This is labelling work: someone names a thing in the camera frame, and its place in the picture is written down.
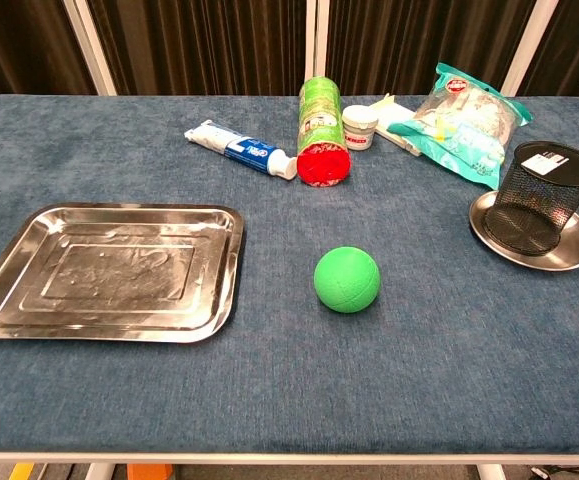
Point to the green ball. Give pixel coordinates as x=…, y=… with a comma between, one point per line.
x=347, y=280

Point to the black mesh cup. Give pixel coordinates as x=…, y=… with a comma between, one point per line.
x=539, y=205

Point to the white blue toothpaste tube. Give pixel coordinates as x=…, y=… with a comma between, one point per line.
x=239, y=147

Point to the green chips can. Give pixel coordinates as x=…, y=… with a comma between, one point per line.
x=321, y=130

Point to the small white jar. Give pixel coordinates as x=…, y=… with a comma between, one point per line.
x=360, y=127

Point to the beige flat packet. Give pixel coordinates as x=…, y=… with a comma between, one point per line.
x=394, y=127

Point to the blue felt table cover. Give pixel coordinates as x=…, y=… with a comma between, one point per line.
x=419, y=350

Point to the rectangular steel tray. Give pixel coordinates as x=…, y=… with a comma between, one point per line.
x=119, y=270

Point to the teal snack bag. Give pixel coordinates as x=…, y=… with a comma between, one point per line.
x=469, y=130

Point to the dark pleated curtain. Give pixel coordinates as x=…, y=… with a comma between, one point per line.
x=419, y=40
x=204, y=45
x=576, y=45
x=24, y=45

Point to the round steel plate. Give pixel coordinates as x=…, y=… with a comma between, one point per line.
x=576, y=250

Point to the white frame post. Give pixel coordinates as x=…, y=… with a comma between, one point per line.
x=529, y=50
x=316, y=40
x=91, y=50

